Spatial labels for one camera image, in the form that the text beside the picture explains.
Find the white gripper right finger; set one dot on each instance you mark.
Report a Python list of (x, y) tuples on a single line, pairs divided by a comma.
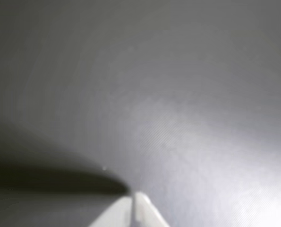
[(147, 215)]

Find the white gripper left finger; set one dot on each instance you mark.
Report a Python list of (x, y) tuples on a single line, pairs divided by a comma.
[(119, 215)]

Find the black table mat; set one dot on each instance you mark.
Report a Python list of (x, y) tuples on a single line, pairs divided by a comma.
[(178, 94)]

